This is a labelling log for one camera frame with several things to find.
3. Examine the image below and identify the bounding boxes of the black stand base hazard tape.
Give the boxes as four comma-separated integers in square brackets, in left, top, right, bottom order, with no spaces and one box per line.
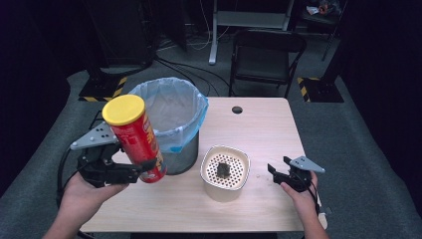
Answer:
[78,68,128,103]
[297,77,345,104]

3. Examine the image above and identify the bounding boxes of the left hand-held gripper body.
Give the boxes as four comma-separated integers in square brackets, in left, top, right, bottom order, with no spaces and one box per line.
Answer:
[70,121,143,188]

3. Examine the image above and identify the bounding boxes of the black folding chair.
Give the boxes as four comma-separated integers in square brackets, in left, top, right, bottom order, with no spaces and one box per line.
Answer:
[228,29,308,99]

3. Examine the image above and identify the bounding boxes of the person's left hand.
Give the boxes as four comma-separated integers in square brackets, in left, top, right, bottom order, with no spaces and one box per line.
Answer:
[59,172,128,222]

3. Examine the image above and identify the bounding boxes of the black equipment cabinet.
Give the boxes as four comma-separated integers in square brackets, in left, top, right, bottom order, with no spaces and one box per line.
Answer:
[84,0,157,68]

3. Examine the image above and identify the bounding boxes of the grey metal desk frame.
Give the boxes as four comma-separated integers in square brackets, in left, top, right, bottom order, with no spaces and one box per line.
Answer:
[208,0,297,66]

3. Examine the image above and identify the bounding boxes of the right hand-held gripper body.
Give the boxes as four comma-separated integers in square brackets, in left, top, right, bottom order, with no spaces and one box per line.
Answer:
[274,155,326,193]

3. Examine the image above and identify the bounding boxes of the white square strainer container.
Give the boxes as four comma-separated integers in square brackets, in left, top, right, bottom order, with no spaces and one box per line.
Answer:
[199,144,252,203]

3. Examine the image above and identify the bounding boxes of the blue plastic bin bag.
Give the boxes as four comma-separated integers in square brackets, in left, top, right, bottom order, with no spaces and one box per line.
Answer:
[128,77,210,154]

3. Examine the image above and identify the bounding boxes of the red chip can yellow lid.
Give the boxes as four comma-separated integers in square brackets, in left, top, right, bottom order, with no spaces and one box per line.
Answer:
[102,94,168,184]

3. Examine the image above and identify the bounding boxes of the grey metal trash bin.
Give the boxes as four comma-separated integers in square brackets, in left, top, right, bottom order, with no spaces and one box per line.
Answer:
[160,130,200,176]

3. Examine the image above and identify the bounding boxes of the person's right hand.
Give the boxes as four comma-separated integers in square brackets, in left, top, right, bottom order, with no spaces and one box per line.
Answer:
[280,171,320,220]

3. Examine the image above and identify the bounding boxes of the black floor cables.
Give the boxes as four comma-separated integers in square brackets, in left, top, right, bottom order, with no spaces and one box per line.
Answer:
[154,55,235,98]

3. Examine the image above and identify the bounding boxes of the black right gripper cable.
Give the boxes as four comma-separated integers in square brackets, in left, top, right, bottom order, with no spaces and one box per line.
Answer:
[292,170,322,215]

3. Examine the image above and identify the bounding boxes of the white floor cable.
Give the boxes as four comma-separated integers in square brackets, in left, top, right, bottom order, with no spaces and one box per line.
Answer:
[185,0,231,52]

